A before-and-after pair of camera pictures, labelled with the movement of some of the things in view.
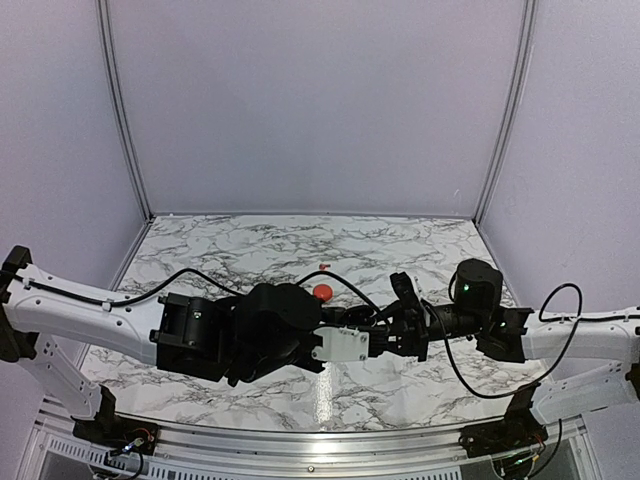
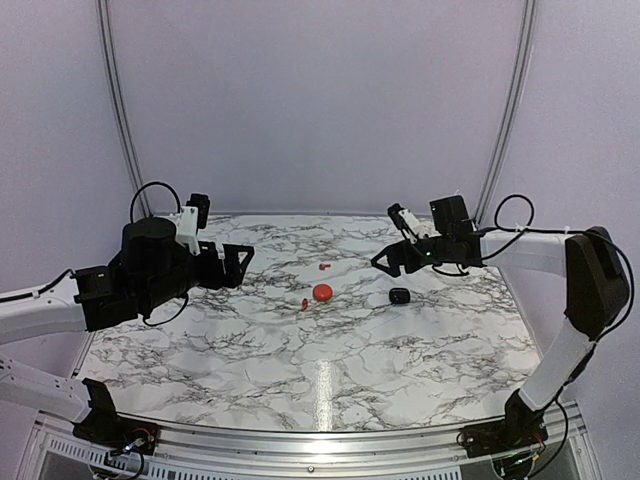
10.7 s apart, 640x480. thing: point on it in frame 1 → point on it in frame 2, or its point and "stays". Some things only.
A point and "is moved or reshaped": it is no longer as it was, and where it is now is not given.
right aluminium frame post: (530, 19) stays
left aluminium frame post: (106, 52) stays
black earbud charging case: (359, 316) is moved or reshaped
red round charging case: (323, 292) stays
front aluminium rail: (203, 447) stays
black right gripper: (410, 328) → (394, 252)
